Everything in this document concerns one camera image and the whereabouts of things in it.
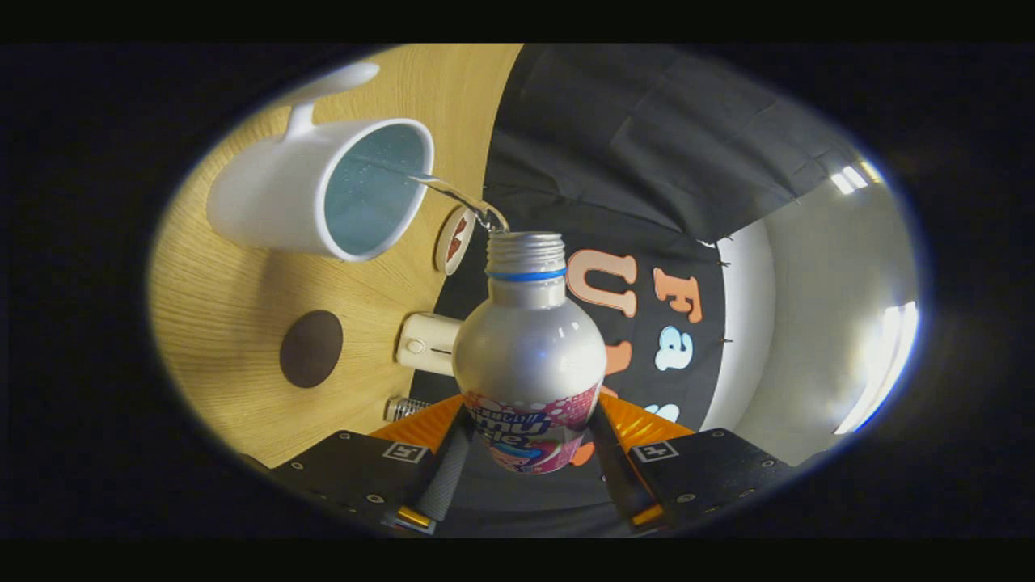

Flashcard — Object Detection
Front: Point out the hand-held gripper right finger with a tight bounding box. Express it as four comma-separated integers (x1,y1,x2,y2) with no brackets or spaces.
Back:
589,391,792,532

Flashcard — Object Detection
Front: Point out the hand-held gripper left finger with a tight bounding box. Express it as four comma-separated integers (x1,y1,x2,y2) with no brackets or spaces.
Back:
271,394,476,534

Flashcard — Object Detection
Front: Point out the silver juice bottle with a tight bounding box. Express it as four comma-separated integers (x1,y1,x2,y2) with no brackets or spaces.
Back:
451,231,608,475

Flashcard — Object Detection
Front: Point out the brown round coaster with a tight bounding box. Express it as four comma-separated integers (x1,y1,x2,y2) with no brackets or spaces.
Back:
280,310,344,389

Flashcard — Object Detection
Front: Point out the white cup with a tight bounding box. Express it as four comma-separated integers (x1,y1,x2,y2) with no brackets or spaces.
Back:
206,62,435,263

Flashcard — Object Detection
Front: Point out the white toaster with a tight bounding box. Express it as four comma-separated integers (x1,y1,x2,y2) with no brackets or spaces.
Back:
395,312,464,377

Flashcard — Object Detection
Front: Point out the white round plate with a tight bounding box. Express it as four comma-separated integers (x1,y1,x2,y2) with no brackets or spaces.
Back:
433,205,479,276

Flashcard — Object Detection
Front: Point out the wooden table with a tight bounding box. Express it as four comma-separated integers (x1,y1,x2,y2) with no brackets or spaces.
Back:
148,44,525,470

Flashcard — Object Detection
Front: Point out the wire basket holder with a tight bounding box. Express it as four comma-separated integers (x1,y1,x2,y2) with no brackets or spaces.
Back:
383,395,434,423

